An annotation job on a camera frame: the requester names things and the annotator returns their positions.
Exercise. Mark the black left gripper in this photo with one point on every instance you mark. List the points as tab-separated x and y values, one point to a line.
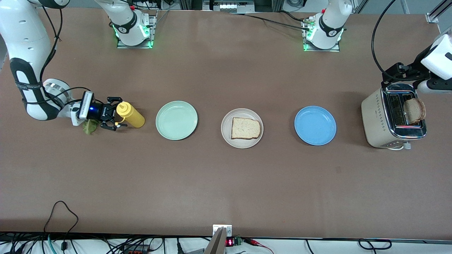
410	69

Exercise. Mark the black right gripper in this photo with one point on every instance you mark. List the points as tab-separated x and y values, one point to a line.
105	113

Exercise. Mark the yellow squeeze bottle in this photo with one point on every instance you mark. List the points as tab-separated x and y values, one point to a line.
134	118

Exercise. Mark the green lettuce leaf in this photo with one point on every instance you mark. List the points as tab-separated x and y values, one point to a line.
90	127

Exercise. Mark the brown bread slice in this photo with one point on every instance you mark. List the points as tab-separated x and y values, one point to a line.
415	111
245	128

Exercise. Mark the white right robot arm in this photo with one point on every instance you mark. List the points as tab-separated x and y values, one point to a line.
24	35

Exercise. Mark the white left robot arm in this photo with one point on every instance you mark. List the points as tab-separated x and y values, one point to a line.
332	21

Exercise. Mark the pale green plate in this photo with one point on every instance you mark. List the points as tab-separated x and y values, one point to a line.
176	120

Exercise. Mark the blue plate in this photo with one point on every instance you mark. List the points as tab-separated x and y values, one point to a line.
315	125

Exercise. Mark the beige plate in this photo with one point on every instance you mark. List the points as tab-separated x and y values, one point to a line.
243	144

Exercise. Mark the cream and chrome toaster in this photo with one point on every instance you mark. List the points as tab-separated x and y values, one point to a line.
374	120

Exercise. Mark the black power strip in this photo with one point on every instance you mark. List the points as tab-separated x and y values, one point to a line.
136	251

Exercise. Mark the control box with lights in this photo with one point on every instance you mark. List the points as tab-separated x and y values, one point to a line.
229	6

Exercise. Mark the red digit display module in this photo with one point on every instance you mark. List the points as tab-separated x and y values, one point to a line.
230	242

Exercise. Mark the red clip lead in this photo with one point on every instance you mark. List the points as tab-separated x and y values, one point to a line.
252	242

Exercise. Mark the aluminium frame profile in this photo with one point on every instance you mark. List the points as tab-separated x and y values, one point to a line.
432	17

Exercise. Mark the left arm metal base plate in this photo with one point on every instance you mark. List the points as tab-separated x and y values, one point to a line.
319	50

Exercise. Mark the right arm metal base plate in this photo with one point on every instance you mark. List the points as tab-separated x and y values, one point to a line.
154	24

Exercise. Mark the white metal bracket plate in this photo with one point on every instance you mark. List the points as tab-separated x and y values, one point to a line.
229	231

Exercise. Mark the grey aluminium camera post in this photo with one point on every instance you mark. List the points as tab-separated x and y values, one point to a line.
216	245

